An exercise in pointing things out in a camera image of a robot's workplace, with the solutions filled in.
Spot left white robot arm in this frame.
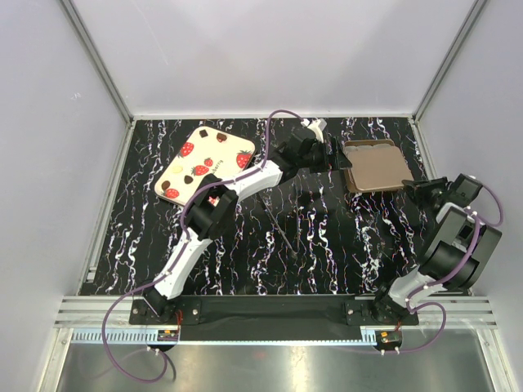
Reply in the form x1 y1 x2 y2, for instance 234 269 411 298
142 126 352 323

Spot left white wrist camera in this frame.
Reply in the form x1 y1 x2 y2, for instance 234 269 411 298
301 118 327 140

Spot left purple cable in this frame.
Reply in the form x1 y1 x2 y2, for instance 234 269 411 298
101 108 310 385

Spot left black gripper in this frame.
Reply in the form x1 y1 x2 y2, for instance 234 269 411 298
297 137 351 175

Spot electronics board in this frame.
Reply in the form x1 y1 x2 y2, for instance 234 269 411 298
157 329 180 341
378 330 403 344

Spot brown chocolate box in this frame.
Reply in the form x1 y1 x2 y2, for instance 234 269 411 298
342 139 405 193

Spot right electronics board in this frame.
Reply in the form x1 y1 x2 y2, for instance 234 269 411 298
378 330 403 344

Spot left electronics board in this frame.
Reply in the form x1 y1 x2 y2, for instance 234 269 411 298
157 329 180 341

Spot metal tweezers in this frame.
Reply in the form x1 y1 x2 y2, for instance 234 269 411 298
256 180 302 261

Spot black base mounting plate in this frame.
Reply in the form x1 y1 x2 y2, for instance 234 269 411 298
129 295 419 327

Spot strawberry print white tray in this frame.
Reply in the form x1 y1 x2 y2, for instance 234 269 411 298
154 126 256 206

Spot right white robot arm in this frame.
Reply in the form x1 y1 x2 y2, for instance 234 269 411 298
370 174 504 324

